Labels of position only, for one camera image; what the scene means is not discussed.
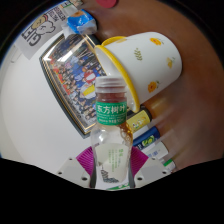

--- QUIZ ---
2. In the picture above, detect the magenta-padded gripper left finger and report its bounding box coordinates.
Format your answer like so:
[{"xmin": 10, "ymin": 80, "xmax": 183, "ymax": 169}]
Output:
[{"xmin": 55, "ymin": 146, "xmax": 97, "ymax": 189}]

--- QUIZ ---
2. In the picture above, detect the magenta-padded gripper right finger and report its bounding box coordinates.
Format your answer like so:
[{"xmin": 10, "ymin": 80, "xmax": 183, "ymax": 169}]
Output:
[{"xmin": 128, "ymin": 146, "xmax": 172, "ymax": 188}]

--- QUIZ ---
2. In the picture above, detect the clear green-label drink bottle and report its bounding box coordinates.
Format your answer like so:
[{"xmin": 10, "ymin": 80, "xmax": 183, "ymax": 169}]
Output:
[{"xmin": 89, "ymin": 75, "xmax": 134, "ymax": 190}]

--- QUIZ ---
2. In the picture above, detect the white lotion bottle blue cap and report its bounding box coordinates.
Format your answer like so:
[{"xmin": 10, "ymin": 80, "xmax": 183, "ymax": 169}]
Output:
[{"xmin": 141, "ymin": 141, "xmax": 170, "ymax": 160}]

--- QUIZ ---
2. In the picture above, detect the amber pump bottle yellow label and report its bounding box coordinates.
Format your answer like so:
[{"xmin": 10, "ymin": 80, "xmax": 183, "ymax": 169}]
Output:
[{"xmin": 125, "ymin": 104, "xmax": 153, "ymax": 134}]

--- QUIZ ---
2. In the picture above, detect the framed group photo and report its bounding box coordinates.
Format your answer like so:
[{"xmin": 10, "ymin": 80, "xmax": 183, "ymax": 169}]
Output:
[{"xmin": 38, "ymin": 33, "xmax": 111, "ymax": 139}]

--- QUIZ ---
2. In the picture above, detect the white mug with yellow rim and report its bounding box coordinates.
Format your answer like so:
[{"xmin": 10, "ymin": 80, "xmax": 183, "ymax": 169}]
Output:
[{"xmin": 93, "ymin": 31, "xmax": 184, "ymax": 114}]

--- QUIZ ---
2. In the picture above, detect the white printed paper gift bag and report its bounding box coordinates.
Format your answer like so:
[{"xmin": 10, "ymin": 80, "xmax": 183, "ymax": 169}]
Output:
[{"xmin": 13, "ymin": 3, "xmax": 73, "ymax": 61}]

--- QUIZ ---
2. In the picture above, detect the blue tissue pack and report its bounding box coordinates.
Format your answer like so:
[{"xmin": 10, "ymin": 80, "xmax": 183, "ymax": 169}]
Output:
[{"xmin": 61, "ymin": 8, "xmax": 98, "ymax": 38}]

